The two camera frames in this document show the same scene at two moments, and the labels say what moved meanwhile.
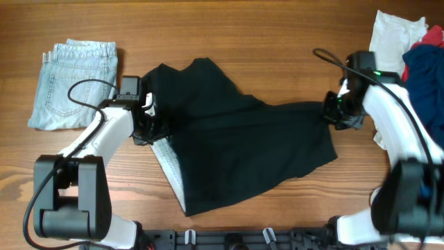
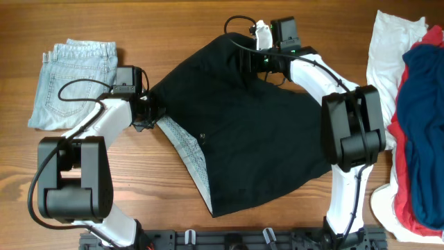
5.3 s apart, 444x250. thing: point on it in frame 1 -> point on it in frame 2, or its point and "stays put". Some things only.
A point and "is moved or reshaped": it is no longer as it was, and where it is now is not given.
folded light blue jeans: x=64 y=64 stays put
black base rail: x=300 y=239 stays put
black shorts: x=227 y=142 is moved or reshaped
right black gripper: x=334 y=112 -> x=245 y=60
